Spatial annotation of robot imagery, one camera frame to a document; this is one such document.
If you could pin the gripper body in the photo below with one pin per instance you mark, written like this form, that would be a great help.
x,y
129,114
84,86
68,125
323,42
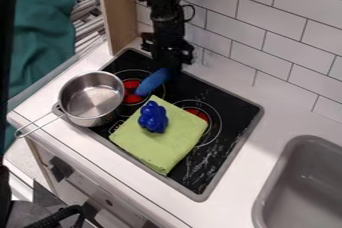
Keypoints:
x,y
168,47

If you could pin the blue fork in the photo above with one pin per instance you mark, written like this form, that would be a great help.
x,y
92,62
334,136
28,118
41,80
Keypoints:
x,y
149,83

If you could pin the silver pot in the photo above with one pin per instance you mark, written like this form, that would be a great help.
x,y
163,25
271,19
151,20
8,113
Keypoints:
x,y
91,100

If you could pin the wooden board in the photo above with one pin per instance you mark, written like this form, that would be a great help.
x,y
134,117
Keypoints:
x,y
118,12

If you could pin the blue toy grapes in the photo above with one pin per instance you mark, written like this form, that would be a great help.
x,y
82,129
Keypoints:
x,y
152,117

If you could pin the toy stove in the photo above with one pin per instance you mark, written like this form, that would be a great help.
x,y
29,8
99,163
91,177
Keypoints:
x,y
227,122

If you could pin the green cloth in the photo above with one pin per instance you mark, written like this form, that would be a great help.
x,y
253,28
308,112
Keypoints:
x,y
160,145

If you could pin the teal fabric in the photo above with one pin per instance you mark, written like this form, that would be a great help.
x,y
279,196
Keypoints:
x,y
40,38

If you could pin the toy sink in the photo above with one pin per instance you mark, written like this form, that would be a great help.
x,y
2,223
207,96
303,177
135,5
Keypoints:
x,y
307,188

